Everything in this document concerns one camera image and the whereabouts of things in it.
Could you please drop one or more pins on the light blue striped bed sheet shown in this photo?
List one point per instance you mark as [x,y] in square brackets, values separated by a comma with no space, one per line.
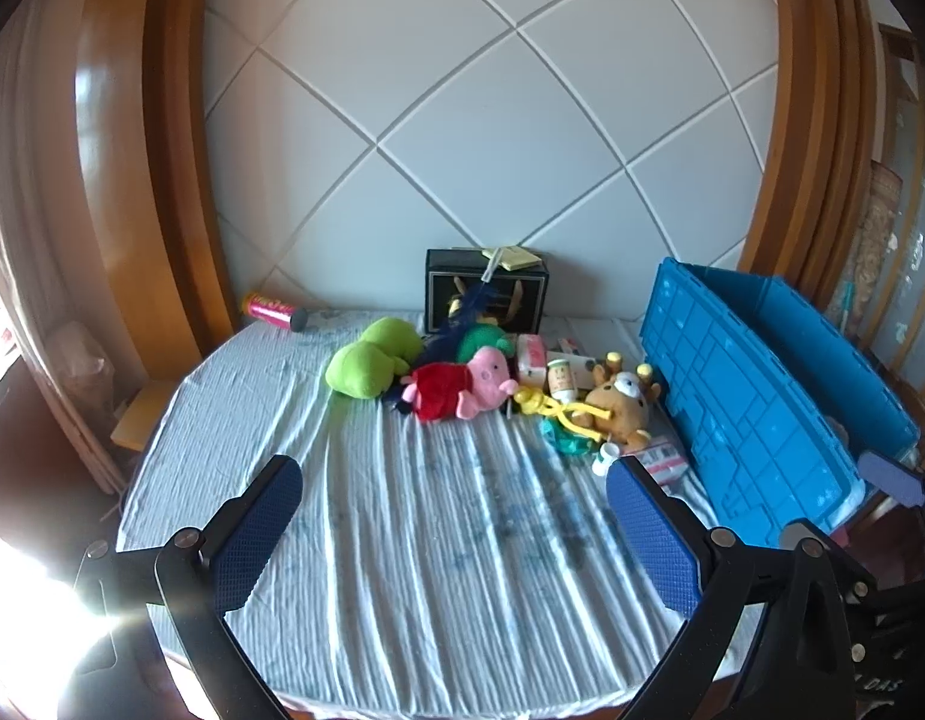
[432,540]

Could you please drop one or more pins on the green plush toy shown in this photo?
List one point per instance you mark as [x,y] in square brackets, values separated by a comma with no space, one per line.
[372,360]

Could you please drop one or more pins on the rolled patterned carpet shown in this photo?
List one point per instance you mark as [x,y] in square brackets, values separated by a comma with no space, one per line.
[879,217]

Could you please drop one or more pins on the black decorated box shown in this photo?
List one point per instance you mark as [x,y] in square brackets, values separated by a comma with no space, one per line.
[522,296]

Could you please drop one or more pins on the pink and white box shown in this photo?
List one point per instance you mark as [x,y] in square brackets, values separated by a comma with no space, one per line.
[661,463]

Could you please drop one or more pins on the frosted glass slatted partition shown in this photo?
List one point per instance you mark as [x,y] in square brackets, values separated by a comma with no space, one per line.
[920,240]

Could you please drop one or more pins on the brown bear plush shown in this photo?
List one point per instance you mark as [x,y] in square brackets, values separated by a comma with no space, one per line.
[624,405]

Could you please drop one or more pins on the wooden nightstand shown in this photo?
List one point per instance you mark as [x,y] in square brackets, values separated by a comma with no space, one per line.
[136,418]

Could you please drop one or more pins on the blue feather wand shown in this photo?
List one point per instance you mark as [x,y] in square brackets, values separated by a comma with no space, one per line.
[462,315]

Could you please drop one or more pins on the pink cylindrical can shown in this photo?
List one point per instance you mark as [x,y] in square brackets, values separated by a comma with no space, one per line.
[271,309]

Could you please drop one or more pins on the round dark green plush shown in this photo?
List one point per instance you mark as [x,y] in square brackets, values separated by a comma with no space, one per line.
[479,341]

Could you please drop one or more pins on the small white cup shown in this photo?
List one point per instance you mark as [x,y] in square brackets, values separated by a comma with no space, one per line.
[605,459]

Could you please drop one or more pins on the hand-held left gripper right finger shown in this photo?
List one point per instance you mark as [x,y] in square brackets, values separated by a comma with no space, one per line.
[654,540]

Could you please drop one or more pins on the blue plastic crate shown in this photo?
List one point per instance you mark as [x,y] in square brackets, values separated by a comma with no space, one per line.
[732,390]

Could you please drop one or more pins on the teal rubber toy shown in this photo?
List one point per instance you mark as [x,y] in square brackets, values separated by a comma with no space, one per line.
[571,442]

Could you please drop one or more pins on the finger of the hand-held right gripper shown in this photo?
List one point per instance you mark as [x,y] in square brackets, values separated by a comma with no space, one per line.
[894,478]

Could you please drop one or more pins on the cream bottle toy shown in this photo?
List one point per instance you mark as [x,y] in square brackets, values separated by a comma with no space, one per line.
[561,380]

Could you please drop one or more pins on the pink pig plush red dress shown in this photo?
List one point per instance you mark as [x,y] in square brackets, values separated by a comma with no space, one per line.
[459,388]

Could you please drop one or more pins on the wooden headboard frame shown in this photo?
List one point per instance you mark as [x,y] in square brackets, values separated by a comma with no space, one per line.
[147,165]
[800,105]

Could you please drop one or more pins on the clear plastic bag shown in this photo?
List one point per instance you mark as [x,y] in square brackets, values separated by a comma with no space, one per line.
[84,364]

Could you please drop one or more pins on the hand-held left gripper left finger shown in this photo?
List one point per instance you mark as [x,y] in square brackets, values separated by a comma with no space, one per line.
[256,532]

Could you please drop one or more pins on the yellow sticky notes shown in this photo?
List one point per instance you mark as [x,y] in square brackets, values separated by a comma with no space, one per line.
[513,257]

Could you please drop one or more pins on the yellow rubber toy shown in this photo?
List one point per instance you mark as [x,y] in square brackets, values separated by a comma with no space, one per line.
[556,409]

